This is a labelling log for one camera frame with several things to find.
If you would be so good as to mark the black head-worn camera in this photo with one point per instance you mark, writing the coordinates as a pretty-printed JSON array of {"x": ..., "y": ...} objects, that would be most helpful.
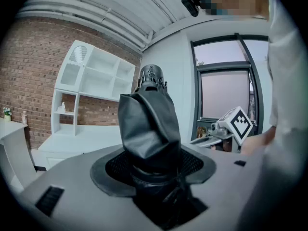
[{"x": 190, "y": 5}]

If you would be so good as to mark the black umbrella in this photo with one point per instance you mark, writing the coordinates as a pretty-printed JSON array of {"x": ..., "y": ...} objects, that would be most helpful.
[{"x": 149, "y": 124}]

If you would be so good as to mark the white shelf unit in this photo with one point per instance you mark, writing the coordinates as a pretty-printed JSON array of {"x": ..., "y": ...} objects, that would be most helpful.
[{"x": 101, "y": 64}]

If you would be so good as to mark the white swan figurine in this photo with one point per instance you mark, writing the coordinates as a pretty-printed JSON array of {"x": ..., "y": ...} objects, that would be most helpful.
[{"x": 62, "y": 107}]

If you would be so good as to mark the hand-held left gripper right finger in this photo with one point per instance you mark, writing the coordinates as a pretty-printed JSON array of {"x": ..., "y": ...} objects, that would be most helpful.
[{"x": 228, "y": 189}]

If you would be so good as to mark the white ceiling pipe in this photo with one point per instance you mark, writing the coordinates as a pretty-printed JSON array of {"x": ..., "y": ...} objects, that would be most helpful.
[{"x": 84, "y": 20}]

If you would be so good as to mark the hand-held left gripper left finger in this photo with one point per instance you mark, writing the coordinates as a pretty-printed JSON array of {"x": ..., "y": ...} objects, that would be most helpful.
[{"x": 96, "y": 213}]

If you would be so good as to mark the small pale figurine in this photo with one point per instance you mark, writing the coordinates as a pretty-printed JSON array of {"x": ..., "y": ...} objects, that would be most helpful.
[{"x": 24, "y": 119}]

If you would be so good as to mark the black framed window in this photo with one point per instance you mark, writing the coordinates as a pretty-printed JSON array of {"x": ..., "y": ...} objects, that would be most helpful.
[{"x": 223, "y": 93}]

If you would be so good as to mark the white side table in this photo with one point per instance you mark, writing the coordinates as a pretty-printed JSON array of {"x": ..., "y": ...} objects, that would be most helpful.
[{"x": 12, "y": 133}]

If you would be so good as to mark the person's head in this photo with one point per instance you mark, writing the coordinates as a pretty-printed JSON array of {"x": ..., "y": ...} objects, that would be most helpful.
[{"x": 235, "y": 1}]

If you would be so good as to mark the small potted flower plant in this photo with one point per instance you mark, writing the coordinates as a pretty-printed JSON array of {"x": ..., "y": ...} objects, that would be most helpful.
[{"x": 7, "y": 115}]

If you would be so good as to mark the person's right forearm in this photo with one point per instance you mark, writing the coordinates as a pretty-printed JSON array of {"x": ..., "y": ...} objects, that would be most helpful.
[{"x": 260, "y": 141}]

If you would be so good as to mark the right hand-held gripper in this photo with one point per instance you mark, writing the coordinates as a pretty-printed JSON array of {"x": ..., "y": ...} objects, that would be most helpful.
[{"x": 237, "y": 126}]

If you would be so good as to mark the person's light grey t-shirt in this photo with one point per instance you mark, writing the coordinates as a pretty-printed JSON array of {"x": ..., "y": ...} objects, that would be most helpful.
[{"x": 286, "y": 80}]

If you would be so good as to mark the large white board panel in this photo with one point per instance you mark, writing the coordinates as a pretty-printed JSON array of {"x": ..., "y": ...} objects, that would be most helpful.
[{"x": 84, "y": 138}]

